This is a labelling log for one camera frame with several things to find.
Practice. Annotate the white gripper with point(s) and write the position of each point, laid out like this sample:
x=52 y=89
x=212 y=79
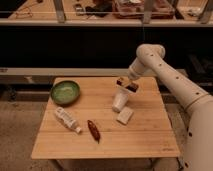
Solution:
x=133 y=75

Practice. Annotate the white paper cup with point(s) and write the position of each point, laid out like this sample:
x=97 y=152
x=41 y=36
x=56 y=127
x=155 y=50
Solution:
x=120 y=99

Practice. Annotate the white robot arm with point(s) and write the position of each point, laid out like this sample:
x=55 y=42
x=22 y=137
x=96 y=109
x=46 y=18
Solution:
x=198 y=103

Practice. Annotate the white sponge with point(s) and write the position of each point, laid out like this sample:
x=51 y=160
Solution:
x=125 y=115

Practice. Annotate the wooden table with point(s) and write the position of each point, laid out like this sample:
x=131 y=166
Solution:
x=148 y=134

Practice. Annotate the tray of items on shelf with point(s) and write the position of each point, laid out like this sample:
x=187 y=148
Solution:
x=161 y=9

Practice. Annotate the green bowl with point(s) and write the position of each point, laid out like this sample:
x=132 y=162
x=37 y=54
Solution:
x=65 y=92

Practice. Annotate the black object on shelf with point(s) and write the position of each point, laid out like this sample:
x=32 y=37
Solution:
x=100 y=10

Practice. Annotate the white plastic bottle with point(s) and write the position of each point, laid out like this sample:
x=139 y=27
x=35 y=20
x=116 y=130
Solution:
x=65 y=118

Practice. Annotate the glasses on shelf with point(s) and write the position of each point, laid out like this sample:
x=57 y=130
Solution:
x=23 y=13

